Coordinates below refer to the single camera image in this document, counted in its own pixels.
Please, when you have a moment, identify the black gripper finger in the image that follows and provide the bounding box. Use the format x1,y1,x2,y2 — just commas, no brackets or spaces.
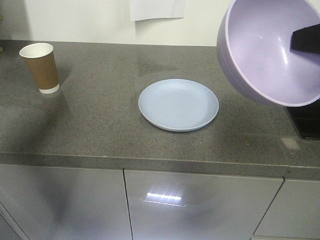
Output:
290,24,320,54

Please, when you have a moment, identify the purple plastic bowl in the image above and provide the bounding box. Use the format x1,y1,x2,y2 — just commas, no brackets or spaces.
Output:
217,0,320,107

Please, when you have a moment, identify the light blue plate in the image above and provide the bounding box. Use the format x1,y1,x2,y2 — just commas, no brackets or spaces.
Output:
138,79,220,132

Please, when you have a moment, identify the brown paper cup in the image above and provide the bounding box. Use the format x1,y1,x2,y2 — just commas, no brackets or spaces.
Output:
19,42,60,94

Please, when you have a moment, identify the black induction cooktop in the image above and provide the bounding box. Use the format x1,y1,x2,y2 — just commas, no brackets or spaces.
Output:
286,99,320,140

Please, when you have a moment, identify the white paper sheet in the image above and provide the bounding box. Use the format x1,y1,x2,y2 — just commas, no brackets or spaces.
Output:
129,0,186,22

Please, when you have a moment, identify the grey right cabinet door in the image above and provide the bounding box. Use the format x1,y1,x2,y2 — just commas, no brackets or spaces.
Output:
252,179,320,240

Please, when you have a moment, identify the grey cabinet door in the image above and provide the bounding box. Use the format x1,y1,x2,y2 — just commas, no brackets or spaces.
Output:
0,164,132,240
252,179,320,240
124,170,283,240

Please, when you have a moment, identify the grey middle cabinet door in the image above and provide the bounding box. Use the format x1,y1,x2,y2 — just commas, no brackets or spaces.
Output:
124,170,283,240

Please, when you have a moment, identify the grey left cabinet door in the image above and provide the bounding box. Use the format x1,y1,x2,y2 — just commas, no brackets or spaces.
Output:
0,164,132,240

